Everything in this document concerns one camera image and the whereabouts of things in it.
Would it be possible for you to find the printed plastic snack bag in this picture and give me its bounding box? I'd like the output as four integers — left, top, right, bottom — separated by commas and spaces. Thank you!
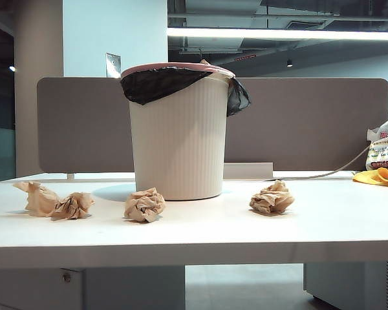
365, 114, 388, 172

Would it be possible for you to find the beige round column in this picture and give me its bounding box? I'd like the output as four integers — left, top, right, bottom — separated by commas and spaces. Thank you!
13, 0, 65, 178

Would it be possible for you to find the black plastic trash bag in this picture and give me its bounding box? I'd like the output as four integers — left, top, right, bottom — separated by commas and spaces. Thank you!
120, 65, 252, 117

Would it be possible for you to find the white under-desk drawer cabinet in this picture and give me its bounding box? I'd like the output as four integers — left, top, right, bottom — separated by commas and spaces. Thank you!
0, 265, 186, 310

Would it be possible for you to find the white cable box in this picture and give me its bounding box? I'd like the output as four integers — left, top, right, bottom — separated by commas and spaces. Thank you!
222, 162, 274, 180

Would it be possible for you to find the grey desk partition panel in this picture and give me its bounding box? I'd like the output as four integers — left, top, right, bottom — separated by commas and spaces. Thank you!
36, 76, 388, 174

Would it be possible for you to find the wide brown paper ball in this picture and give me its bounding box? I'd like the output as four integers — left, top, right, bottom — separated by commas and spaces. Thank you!
249, 180, 296, 216

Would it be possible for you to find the white cabinet with vent grille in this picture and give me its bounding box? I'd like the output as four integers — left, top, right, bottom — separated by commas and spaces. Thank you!
303, 260, 388, 310

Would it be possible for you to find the white ribbed trash can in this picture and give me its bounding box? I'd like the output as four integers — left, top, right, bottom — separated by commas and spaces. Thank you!
128, 72, 230, 202

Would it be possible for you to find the small brown paper ball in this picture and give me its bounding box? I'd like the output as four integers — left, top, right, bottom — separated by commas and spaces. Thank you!
50, 192, 95, 222

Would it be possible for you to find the grey cable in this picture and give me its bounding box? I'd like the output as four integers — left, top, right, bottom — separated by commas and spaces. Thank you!
263, 141, 372, 181

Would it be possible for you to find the flattish brown paper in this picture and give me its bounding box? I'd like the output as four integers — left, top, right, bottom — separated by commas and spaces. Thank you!
12, 181, 61, 218

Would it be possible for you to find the long ceiling light strip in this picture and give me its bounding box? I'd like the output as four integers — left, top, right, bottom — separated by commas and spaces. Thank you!
167, 26, 388, 42

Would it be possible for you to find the ceiling air vent grille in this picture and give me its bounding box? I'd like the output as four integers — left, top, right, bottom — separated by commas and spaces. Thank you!
286, 19, 327, 29

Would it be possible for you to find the yellow cloth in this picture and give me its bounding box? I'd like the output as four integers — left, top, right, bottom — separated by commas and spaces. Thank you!
352, 167, 388, 188

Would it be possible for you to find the glossy wall sign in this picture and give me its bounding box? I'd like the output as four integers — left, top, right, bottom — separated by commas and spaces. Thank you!
105, 52, 122, 78

